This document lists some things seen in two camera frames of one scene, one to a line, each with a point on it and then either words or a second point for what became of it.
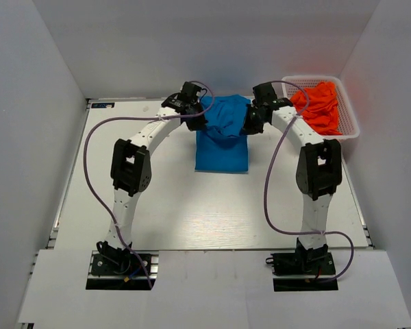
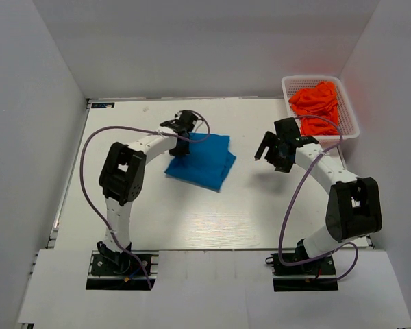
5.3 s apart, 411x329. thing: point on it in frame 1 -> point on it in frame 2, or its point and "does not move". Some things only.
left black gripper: x=199 y=125 -> x=179 y=152
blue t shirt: x=220 y=146 -> x=207 y=164
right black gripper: x=248 y=127 -> x=270 y=140
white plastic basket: x=347 y=123 does not move
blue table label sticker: x=102 y=105 does not move
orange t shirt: x=322 y=112 does not move
